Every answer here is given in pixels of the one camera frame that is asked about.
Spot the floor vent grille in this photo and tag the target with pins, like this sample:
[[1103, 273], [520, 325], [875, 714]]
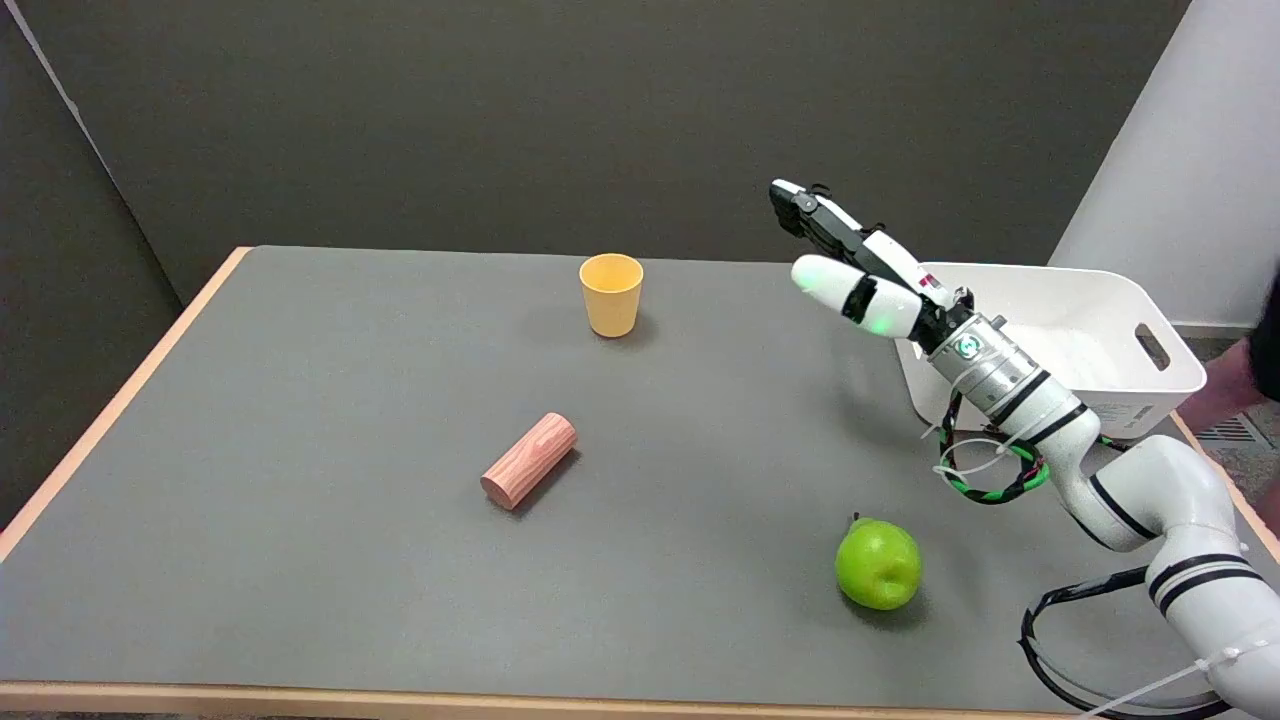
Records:
[[1228, 430]]

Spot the person in black shirt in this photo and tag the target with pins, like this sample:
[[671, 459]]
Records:
[[1215, 390]]

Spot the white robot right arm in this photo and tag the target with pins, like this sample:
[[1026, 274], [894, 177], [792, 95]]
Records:
[[1150, 495]]

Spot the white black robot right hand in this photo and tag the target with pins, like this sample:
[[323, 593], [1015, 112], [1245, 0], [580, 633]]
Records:
[[880, 305]]

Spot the wooden cylinder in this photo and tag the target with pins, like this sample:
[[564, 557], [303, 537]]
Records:
[[528, 461]]

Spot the green apple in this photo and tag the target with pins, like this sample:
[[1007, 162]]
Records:
[[878, 565]]

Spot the long white zip tie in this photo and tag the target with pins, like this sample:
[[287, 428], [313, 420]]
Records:
[[1150, 687]]

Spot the yellow plastic cup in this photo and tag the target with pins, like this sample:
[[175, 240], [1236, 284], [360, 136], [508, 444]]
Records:
[[611, 300]]

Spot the white plastic storage bin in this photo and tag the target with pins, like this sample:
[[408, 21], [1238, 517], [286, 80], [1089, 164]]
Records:
[[1110, 385]]

